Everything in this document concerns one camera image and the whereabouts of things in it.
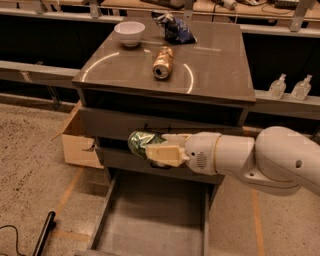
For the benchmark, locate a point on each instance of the grey drawer cabinet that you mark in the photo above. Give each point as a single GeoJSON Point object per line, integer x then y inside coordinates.
{"type": "Point", "coordinates": [210, 82]}

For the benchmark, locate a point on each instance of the green soda can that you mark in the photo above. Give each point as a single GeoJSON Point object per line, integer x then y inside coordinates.
{"type": "Point", "coordinates": [138, 141]}

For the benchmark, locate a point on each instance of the black pole on floor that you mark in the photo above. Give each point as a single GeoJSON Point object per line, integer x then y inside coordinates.
{"type": "Point", "coordinates": [49, 225]}

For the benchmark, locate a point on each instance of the grey top drawer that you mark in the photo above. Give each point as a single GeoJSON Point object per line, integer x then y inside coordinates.
{"type": "Point", "coordinates": [119, 125]}

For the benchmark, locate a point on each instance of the left clear plastic bottle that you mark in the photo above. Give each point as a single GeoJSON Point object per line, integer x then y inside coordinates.
{"type": "Point", "coordinates": [277, 87]}

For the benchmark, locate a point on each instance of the cardboard box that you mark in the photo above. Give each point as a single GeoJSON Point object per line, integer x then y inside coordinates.
{"type": "Point", "coordinates": [78, 148]}

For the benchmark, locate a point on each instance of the grey middle drawer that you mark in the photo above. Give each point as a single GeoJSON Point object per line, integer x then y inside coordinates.
{"type": "Point", "coordinates": [120, 159]}

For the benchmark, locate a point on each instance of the gold soda can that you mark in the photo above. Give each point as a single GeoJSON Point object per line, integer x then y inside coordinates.
{"type": "Point", "coordinates": [163, 63]}

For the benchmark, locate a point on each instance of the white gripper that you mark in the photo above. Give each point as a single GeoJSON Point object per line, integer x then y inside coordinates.
{"type": "Point", "coordinates": [201, 152]}

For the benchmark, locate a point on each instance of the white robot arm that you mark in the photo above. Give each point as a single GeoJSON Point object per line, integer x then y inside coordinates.
{"type": "Point", "coordinates": [279, 161]}

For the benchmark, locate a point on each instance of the white bowl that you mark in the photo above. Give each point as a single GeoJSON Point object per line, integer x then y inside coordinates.
{"type": "Point", "coordinates": [129, 33]}

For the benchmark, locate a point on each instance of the grey metal shelf rail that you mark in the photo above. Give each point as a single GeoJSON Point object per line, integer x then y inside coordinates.
{"type": "Point", "coordinates": [37, 74]}

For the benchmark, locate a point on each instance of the grey open bottom drawer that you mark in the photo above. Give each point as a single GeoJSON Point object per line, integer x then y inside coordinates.
{"type": "Point", "coordinates": [150, 215]}

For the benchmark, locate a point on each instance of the blue chip bag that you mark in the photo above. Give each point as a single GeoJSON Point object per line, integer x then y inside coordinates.
{"type": "Point", "coordinates": [175, 30]}

